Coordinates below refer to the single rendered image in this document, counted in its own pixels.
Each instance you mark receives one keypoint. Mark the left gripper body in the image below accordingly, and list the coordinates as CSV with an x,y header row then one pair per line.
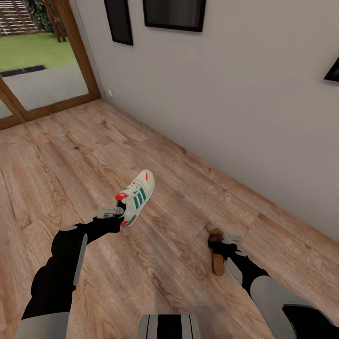
x,y
107,225

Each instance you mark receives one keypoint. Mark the sandal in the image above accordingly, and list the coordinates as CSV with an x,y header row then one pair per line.
x,y
218,260

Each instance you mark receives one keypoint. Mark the gym shoe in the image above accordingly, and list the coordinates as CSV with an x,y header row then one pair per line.
x,y
134,198

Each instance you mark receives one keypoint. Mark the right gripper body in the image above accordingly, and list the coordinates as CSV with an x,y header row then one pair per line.
x,y
220,247

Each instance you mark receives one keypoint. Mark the robot trunk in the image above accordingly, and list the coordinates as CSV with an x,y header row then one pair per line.
x,y
169,326

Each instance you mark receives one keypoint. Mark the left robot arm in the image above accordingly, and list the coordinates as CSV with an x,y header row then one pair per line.
x,y
47,314

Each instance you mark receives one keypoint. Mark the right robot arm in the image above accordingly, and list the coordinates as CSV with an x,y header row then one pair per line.
x,y
287,315

